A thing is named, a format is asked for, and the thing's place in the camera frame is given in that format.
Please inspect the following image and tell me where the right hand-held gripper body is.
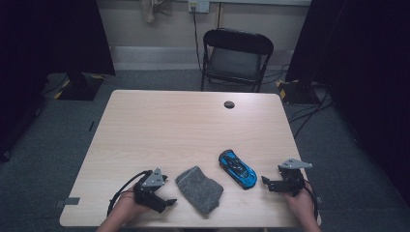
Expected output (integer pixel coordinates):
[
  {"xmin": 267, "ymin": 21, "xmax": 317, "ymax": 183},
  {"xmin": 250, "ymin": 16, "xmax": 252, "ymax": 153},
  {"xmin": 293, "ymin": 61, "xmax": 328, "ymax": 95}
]
[{"xmin": 278, "ymin": 158, "xmax": 313, "ymax": 197}]

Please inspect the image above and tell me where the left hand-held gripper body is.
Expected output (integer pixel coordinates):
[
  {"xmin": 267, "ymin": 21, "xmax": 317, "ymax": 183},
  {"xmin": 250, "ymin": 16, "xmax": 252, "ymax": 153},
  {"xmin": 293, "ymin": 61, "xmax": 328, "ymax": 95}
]
[{"xmin": 132, "ymin": 166, "xmax": 168, "ymax": 209}]

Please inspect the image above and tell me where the blue toy car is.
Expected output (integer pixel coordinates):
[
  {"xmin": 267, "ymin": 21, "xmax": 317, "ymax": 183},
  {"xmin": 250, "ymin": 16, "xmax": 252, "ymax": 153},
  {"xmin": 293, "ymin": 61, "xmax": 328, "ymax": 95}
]
[{"xmin": 218, "ymin": 149, "xmax": 258, "ymax": 190}]

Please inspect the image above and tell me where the grey towel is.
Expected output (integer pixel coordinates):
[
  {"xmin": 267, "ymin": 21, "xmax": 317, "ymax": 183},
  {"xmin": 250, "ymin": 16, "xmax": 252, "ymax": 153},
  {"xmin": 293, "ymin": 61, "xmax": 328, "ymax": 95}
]
[{"xmin": 174, "ymin": 165, "xmax": 224, "ymax": 217}]

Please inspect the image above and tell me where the person's left hand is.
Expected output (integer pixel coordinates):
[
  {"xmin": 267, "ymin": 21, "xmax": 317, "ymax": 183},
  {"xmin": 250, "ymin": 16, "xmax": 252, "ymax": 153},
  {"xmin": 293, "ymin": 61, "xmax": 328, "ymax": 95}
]
[{"xmin": 111, "ymin": 192, "xmax": 151, "ymax": 224}]

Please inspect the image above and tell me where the person's right hand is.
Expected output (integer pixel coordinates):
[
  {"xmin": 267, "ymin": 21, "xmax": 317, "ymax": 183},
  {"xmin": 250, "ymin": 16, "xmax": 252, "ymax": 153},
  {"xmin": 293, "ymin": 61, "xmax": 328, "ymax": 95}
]
[{"xmin": 283, "ymin": 187, "xmax": 319, "ymax": 223}]

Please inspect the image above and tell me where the black stand base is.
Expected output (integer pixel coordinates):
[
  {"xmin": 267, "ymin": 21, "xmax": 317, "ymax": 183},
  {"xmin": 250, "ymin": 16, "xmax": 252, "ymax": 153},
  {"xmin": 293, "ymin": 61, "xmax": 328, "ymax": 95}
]
[
  {"xmin": 54, "ymin": 72, "xmax": 105, "ymax": 102},
  {"xmin": 276, "ymin": 78, "xmax": 323, "ymax": 104}
]

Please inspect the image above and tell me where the black curtain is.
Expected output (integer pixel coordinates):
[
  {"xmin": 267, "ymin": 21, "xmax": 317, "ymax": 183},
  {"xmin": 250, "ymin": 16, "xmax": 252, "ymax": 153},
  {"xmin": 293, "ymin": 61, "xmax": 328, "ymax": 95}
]
[
  {"xmin": 0, "ymin": 0, "xmax": 116, "ymax": 162},
  {"xmin": 284, "ymin": 0, "xmax": 410, "ymax": 207}
]

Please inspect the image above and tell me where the black folding chair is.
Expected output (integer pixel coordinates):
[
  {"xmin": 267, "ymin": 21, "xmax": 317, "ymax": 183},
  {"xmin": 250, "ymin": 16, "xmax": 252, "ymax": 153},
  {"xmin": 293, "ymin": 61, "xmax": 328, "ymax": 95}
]
[{"xmin": 200, "ymin": 27, "xmax": 275, "ymax": 94}]

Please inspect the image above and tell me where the beige hanging cloth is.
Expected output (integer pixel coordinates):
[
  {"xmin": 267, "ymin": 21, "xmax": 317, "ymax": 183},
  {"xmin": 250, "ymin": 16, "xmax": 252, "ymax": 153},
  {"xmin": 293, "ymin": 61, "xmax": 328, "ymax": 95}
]
[{"xmin": 138, "ymin": 0, "xmax": 173, "ymax": 23}]

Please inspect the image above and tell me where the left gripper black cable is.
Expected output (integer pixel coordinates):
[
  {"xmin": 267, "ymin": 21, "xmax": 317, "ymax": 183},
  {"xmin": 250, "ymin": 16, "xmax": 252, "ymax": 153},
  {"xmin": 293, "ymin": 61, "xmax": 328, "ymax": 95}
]
[{"xmin": 106, "ymin": 169, "xmax": 153, "ymax": 217}]

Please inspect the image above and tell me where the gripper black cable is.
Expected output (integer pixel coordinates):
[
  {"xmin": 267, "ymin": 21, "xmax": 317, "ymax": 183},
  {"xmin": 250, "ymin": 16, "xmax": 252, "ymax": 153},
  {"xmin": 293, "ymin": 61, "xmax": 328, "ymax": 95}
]
[
  {"xmin": 302, "ymin": 179, "xmax": 321, "ymax": 220},
  {"xmin": 106, "ymin": 169, "xmax": 153, "ymax": 217}
]

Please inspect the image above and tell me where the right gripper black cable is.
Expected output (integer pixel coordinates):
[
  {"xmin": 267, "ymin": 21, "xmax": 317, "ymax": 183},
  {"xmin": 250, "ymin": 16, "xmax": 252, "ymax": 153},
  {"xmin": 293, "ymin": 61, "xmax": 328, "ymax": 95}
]
[{"xmin": 302, "ymin": 179, "xmax": 321, "ymax": 220}]

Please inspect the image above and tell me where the black floor cable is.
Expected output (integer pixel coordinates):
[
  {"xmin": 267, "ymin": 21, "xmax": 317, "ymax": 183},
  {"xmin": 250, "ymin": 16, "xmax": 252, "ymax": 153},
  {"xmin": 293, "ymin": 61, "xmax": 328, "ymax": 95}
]
[{"xmin": 287, "ymin": 88, "xmax": 334, "ymax": 139}]

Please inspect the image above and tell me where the black wall socket cable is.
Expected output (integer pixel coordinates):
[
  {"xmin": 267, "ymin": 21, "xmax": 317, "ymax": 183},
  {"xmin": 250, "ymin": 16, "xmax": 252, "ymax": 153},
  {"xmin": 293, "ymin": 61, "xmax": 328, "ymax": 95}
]
[{"xmin": 191, "ymin": 7, "xmax": 203, "ymax": 73}]

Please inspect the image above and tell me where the white wall socket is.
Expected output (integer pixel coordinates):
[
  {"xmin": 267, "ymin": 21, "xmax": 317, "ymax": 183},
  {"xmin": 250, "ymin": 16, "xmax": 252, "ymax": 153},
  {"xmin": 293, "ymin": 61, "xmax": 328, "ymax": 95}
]
[{"xmin": 188, "ymin": 0, "xmax": 211, "ymax": 14}]

